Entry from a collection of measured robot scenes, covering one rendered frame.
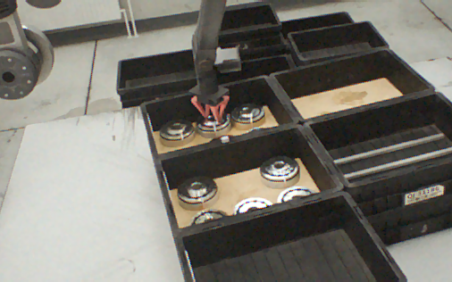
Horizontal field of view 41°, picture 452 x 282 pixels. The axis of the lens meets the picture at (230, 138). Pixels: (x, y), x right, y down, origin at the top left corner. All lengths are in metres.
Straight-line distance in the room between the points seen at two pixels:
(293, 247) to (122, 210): 0.60
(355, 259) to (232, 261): 0.27
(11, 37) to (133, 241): 0.63
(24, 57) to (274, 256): 0.82
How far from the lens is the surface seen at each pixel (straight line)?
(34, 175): 2.07
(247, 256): 1.40
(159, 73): 2.93
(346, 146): 1.71
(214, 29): 1.53
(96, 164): 2.02
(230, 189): 1.59
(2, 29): 1.69
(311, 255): 1.39
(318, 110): 1.87
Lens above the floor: 1.82
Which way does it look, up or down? 34 degrees down
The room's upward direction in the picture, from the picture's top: 8 degrees counter-clockwise
